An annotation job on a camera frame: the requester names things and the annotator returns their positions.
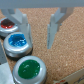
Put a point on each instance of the blue button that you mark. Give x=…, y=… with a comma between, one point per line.
x=16, y=42

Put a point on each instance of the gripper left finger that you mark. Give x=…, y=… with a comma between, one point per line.
x=20, y=20

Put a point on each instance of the green button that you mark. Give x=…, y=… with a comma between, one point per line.
x=29, y=69

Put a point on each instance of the red button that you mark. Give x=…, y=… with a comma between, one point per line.
x=6, y=26

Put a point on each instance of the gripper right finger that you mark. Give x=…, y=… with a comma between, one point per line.
x=53, y=30

